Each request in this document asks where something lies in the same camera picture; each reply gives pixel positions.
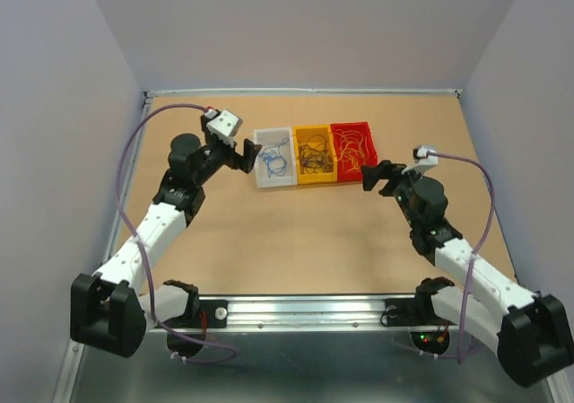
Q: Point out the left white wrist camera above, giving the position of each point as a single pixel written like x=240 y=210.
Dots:
x=223 y=124

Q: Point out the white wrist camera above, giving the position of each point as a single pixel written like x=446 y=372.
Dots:
x=425 y=158
x=223 y=124

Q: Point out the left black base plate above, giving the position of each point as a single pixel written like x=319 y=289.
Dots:
x=206 y=314

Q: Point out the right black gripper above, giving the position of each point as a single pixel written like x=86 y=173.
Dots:
x=385 y=169

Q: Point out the aluminium front rail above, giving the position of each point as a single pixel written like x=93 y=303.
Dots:
x=304 y=312

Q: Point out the yellow plastic bin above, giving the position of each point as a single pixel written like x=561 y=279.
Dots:
x=315 y=155

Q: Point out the white plastic bin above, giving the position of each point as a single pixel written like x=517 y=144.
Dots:
x=275 y=164

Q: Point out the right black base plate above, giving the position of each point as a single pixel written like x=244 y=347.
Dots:
x=409 y=312

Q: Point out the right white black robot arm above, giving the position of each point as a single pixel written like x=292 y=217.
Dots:
x=528 y=332

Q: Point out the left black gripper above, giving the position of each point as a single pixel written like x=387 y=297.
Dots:
x=235 y=160

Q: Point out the red plastic bin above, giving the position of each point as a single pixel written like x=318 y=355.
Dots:
x=354 y=147

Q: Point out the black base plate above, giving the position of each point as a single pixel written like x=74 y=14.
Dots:
x=409 y=312
x=206 y=314

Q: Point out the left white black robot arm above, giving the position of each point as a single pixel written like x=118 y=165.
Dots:
x=113 y=308

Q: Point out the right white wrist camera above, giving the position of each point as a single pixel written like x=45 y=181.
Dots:
x=425 y=158

